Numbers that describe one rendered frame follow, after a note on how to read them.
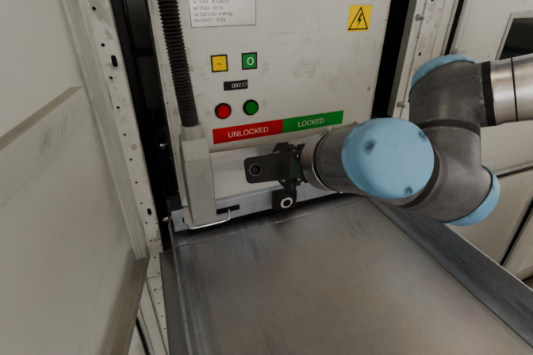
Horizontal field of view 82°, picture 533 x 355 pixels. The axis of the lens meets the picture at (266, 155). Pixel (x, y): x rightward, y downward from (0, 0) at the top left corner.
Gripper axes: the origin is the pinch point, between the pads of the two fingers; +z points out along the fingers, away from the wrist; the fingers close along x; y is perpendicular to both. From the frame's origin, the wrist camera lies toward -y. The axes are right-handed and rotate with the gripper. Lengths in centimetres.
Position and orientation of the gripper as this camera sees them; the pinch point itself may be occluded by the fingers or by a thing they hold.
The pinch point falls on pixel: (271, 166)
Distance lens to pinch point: 67.3
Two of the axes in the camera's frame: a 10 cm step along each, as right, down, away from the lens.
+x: -1.8, -9.8, 0.0
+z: -3.1, 0.5, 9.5
